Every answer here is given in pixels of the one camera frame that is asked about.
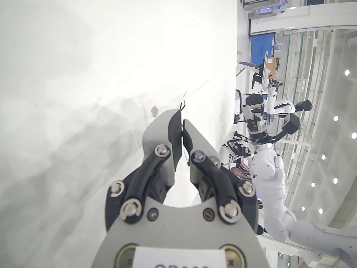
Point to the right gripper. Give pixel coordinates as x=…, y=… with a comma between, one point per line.
x=255, y=125

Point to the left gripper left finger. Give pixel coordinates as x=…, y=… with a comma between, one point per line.
x=156, y=140

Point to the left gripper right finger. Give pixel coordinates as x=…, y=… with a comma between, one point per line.
x=199, y=143

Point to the thin black zip tie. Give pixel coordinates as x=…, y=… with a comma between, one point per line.
x=182, y=108

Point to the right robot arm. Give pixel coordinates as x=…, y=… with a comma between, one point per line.
x=265, y=168

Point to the black computer monitor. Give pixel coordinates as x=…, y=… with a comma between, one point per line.
x=258, y=74

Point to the brown cardboard box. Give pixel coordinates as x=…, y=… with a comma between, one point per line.
x=272, y=64

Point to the blue partition panel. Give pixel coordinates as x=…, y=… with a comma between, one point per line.
x=261, y=49

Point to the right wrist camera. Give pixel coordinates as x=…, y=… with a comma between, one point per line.
x=291, y=124

